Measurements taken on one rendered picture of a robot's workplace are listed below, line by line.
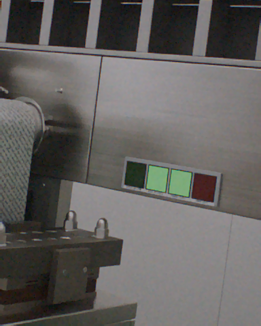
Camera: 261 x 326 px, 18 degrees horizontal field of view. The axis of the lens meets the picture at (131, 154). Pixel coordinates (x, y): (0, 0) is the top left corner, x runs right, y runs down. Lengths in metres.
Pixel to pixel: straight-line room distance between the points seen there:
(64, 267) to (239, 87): 0.51
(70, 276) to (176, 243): 2.87
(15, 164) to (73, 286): 0.32
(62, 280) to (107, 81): 0.47
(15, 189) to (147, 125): 0.33
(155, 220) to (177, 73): 2.93
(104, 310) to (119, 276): 3.05
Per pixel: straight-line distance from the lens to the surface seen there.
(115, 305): 1.79
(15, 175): 1.85
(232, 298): 4.40
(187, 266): 4.53
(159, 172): 1.75
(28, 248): 1.63
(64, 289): 1.71
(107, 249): 1.82
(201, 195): 1.69
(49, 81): 1.98
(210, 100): 1.70
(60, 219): 2.18
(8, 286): 1.63
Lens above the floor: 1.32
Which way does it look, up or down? 3 degrees down
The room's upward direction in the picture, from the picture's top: 7 degrees clockwise
